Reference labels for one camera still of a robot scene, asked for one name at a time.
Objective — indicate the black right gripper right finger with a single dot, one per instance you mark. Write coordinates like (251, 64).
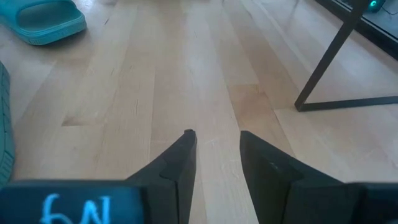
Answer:
(280, 193)

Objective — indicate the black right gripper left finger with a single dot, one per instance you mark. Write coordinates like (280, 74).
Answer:
(174, 186)

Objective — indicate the green rubber slide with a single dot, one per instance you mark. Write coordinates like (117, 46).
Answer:
(46, 31)
(4, 140)

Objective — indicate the blue tape label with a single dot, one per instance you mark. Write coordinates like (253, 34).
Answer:
(25, 205)

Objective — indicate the wooden shelf with black frame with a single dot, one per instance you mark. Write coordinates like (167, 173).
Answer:
(329, 54)

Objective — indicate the black metal table frame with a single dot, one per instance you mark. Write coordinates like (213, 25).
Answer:
(382, 34)

